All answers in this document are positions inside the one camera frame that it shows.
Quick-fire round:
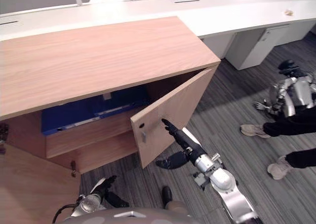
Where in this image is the robot torso grey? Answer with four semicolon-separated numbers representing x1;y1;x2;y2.
63;207;190;224

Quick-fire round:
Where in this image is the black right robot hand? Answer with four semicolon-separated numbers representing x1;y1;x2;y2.
155;118;206;170

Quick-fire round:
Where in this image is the long white desk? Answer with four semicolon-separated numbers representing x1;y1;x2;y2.
0;0;316;60

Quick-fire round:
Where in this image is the white desk pedestal cabinet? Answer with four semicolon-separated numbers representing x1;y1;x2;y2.
225;24;291;71

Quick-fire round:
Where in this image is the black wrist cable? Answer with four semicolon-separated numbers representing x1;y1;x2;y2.
52;203;78;224

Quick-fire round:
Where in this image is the dark hinge fitting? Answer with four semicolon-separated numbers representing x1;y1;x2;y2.
0;122;10;156

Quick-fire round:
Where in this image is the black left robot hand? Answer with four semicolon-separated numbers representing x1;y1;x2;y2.
89;175;130;209

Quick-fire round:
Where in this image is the person's beige shoe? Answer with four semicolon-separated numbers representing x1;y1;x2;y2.
239;124;272;139
267;155;294;181

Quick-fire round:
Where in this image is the robot leg with dark foot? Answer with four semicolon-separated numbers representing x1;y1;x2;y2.
161;186;189;213

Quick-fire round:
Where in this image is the wooden office cabinet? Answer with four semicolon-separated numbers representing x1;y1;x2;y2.
0;16;221;176

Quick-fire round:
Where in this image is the silver humanoid robot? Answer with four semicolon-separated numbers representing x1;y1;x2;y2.
252;59;316;118

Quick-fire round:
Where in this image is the blue folder with white label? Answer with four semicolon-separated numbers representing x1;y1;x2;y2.
92;85;152;118

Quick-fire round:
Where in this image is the person's leg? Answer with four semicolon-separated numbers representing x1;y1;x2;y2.
262;108;316;138
285;147;316;170

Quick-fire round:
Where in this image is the wooden cabinet door with handle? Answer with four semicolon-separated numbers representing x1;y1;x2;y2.
130;67;219;170

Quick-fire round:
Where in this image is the wooden cabinet door with key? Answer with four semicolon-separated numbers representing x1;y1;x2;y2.
0;144;82;224

